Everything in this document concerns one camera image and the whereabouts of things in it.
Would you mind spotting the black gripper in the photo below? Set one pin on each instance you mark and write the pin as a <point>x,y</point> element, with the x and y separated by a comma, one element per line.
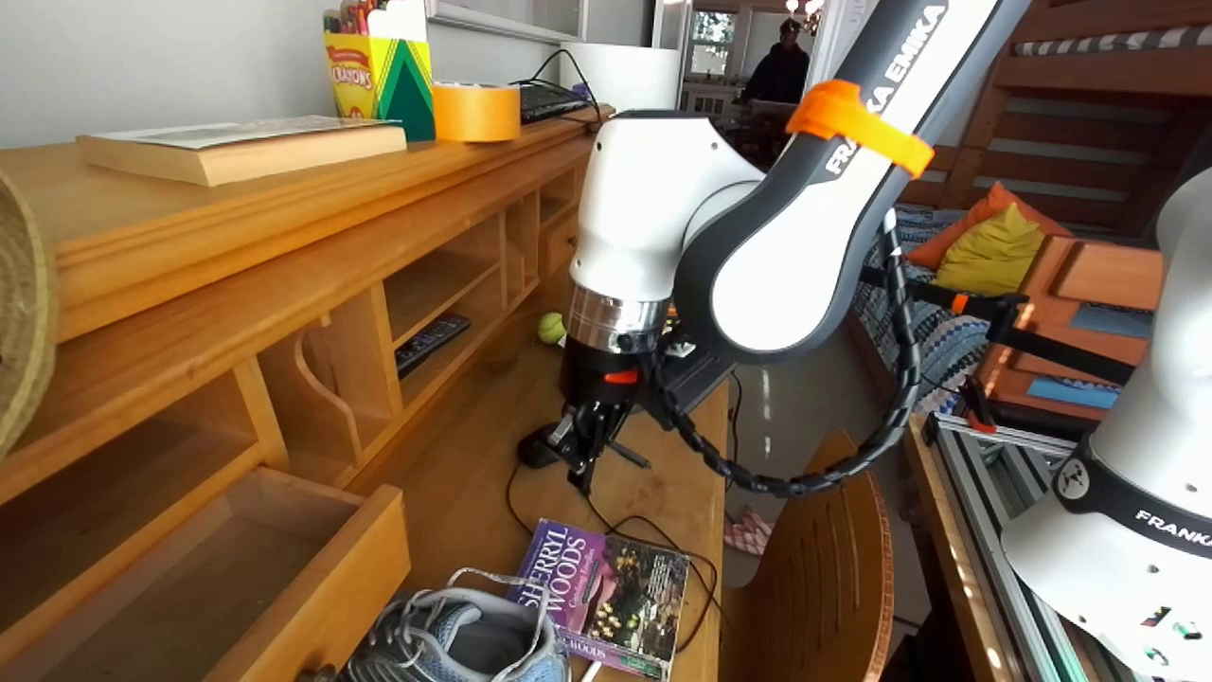
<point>606,371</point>

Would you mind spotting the black computer mouse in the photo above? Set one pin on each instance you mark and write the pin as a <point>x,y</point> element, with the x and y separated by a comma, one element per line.
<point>541,449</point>

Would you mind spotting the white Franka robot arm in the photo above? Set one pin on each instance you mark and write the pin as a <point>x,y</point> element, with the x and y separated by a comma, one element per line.
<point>645,200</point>

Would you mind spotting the grey pen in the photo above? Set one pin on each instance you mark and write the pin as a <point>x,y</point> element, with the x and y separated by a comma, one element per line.
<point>638,456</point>

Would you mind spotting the yellow tennis ball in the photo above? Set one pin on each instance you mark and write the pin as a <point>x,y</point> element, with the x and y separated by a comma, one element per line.
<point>551,327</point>

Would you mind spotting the purple paperback book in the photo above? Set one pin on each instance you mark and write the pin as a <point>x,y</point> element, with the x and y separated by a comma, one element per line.
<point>606,592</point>

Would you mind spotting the pink item on floor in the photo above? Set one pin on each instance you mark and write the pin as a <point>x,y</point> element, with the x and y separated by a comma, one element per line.
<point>749,530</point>

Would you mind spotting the black remote control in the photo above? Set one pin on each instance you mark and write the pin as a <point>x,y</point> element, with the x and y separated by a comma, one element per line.
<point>435,343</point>

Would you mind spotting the grey sneaker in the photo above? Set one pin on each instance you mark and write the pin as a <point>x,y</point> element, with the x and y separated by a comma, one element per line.
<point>456,639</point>

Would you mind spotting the wooden chair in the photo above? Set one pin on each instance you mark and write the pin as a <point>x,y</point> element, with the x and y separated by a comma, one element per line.
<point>818,569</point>

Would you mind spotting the wooden roll-top desk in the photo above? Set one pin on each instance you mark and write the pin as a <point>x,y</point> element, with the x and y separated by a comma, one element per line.
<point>379,238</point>

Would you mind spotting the black electronic device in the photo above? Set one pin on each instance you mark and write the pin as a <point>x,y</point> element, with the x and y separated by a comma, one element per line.
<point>551,101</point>

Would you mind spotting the orange tape roll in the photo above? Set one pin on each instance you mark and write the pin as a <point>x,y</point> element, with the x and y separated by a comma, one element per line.
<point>476,113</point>

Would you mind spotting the striped blue blanket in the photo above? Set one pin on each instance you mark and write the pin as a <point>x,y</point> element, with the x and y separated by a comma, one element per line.
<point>950,343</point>

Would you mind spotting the white box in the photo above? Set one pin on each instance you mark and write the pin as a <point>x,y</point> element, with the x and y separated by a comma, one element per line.
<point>631,78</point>

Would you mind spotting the open wooden drawer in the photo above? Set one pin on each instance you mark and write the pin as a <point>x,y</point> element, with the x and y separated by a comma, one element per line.
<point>250,592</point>

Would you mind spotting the table with aluminium rails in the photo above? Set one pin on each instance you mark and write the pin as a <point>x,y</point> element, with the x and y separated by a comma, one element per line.
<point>998,505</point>

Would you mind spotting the person in dark clothes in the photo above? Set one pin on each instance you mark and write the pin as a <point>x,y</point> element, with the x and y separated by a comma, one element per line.
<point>777,70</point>

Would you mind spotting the yellow green crayon box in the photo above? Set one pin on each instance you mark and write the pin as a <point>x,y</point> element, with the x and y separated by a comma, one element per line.
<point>379,78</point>

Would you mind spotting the yellow pillow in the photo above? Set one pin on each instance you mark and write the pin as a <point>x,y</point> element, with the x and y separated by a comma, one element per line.
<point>991,260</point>

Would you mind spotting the beige hardcover book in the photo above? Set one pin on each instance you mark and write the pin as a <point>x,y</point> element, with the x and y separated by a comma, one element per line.
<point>241,147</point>

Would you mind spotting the black metal stand bar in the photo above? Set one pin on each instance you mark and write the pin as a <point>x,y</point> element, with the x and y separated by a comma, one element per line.
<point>1061,344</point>

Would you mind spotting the orange patchwork quilt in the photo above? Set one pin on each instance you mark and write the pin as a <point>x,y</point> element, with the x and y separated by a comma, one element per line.
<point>1099,270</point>

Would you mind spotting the woven straw basket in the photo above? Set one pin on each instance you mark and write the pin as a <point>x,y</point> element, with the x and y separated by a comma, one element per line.
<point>22,314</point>

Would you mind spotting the wooden bunk bed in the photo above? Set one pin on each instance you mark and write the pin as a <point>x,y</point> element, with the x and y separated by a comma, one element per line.
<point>1112,78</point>

